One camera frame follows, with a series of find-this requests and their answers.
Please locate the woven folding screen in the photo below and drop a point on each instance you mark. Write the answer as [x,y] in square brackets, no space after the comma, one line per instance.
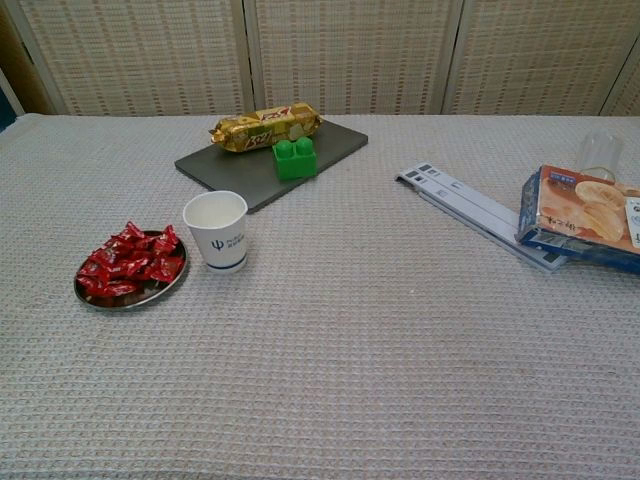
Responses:
[150,50]

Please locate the beige woven tablecloth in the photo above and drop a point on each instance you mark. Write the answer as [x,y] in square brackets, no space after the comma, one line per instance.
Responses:
[350,350]

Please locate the white paper cup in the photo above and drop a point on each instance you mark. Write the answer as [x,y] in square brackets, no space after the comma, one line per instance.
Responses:
[225,250]

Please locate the long white paper box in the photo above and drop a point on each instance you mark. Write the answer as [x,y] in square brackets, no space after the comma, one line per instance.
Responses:
[470,209]
[480,197]

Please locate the grey laptop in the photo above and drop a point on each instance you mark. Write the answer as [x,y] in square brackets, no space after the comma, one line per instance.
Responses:
[235,170]

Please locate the round metal plate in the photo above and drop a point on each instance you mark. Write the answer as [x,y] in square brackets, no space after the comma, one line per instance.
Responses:
[145,296]

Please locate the gold snack pack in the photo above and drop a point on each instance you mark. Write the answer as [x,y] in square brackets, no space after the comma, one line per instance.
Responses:
[260,130]

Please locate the blue orange cookie box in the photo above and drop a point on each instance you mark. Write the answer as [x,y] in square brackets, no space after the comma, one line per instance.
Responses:
[575,210]

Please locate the green toy brick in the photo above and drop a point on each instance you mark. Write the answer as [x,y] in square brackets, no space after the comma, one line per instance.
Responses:
[295,167]

